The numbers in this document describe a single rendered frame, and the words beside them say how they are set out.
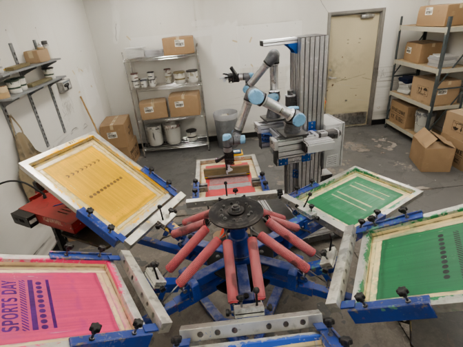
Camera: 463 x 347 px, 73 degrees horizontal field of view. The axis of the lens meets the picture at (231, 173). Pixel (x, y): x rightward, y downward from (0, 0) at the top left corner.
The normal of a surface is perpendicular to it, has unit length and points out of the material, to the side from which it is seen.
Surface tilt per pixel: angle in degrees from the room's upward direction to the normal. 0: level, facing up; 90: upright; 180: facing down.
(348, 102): 90
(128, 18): 90
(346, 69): 90
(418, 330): 0
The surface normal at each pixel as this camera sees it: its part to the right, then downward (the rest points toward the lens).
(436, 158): -0.17, 0.46
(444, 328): -0.08, -0.89
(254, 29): 0.07, 0.45
